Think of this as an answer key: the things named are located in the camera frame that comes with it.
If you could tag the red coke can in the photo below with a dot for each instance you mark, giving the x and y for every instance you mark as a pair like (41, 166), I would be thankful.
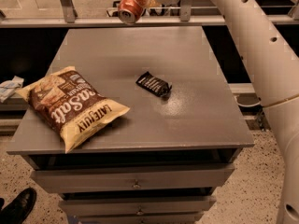
(130, 11)

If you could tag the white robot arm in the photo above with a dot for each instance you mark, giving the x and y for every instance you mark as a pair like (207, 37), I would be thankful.
(273, 69)

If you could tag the grey metal railing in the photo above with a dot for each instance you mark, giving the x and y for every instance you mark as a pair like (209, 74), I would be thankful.
(101, 13)

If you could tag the black snack wrapper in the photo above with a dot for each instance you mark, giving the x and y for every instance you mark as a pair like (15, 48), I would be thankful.
(154, 85)

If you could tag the brown yellow chip bag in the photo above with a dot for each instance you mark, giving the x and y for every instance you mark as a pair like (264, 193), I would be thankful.
(71, 106)

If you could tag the white crumpled cloth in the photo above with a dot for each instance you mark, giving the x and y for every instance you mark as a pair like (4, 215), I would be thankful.
(7, 88)

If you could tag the grey drawer cabinet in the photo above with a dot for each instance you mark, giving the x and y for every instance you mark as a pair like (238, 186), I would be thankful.
(199, 122)

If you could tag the top grey drawer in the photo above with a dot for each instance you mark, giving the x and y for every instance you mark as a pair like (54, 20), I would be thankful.
(133, 178)

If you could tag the grey drawer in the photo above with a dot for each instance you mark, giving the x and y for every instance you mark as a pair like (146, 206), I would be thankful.
(137, 206)
(178, 218)
(133, 178)

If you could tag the middle grey drawer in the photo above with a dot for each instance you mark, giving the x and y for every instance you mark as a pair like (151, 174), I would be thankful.
(137, 206)

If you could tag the bottom grey drawer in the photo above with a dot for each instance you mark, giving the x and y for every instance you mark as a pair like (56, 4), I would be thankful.
(178, 218)

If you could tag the black leather shoe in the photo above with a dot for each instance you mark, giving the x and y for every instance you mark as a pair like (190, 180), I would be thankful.
(19, 209)

